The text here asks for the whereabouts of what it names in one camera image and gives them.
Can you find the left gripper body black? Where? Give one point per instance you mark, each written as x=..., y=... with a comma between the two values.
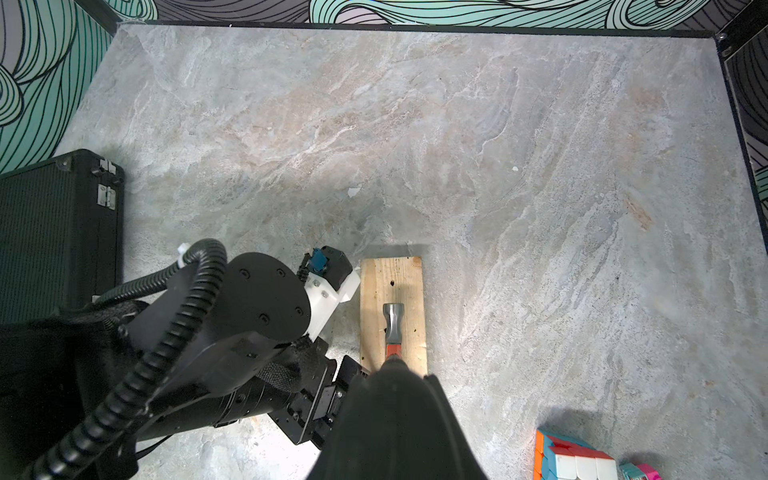
x=301, y=391

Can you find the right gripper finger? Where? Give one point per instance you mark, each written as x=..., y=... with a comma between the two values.
x=395, y=424

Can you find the wooden block with nails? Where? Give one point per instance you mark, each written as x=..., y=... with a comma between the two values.
x=392, y=280

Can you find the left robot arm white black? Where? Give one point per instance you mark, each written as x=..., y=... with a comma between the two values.
x=87, y=393

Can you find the colourful puzzle cube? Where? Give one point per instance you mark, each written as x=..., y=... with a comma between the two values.
x=558, y=457

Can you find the small pink toy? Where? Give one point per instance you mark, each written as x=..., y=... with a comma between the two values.
x=631, y=471

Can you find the black case on table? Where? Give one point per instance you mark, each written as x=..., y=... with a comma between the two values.
x=61, y=235

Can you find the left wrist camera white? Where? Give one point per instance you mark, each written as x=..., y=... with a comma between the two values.
x=329, y=280

